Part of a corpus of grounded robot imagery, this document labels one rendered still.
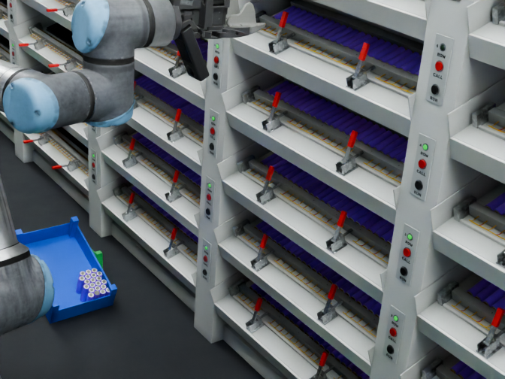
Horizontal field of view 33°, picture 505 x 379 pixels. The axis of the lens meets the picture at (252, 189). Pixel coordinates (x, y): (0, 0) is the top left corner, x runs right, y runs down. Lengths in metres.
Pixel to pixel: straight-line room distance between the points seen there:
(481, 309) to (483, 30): 0.53
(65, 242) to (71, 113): 1.29
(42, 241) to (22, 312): 0.76
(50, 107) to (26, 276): 0.63
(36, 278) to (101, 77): 0.64
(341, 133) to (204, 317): 0.79
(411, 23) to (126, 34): 0.51
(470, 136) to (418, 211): 0.19
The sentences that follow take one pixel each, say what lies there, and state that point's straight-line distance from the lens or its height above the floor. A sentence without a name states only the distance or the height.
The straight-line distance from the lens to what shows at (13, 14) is 3.34.
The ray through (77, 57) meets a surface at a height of 0.55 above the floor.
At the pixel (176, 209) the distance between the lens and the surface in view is 2.41.
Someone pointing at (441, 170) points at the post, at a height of 0.82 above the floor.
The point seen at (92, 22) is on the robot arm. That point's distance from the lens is 1.46.
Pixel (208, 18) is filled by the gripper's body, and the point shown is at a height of 1.03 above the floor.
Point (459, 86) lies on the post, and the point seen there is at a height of 0.98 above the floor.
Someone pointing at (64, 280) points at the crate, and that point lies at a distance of 2.60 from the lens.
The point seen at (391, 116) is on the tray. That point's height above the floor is 0.87.
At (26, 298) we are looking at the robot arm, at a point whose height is 0.36.
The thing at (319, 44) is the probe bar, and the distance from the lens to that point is 1.87.
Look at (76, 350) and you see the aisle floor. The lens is 2.39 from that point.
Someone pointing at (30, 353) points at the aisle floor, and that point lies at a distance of 2.40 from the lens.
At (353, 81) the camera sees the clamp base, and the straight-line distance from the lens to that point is 1.70.
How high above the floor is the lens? 1.41
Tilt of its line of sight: 25 degrees down
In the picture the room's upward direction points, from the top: 5 degrees clockwise
